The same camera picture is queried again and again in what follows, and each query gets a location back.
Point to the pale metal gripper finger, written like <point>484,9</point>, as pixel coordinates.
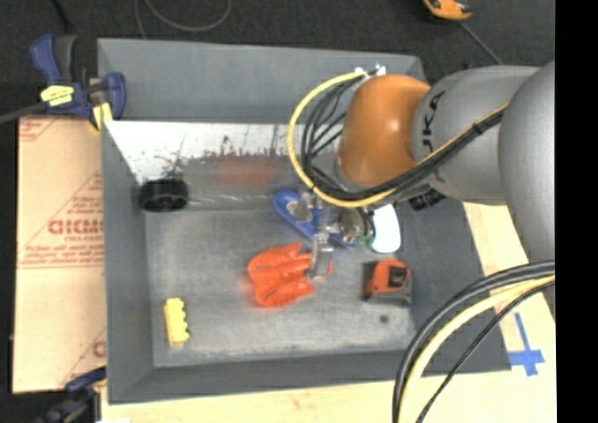
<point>305,207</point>
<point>322,258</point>

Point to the blue plastic toy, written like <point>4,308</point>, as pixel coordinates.
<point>286,206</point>

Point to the red-orange ridged toy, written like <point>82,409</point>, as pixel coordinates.
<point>278,274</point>

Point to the orange and black tape measure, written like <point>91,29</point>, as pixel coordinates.
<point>385,282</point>

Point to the grey metal bin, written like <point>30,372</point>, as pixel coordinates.
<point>224,248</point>

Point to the yellow toy block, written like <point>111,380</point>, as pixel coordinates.
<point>176,322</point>

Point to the brown cardboard board red print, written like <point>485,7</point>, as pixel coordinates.
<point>56,243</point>

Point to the black cylinder on white bracket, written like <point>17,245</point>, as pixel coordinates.
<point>387,230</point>

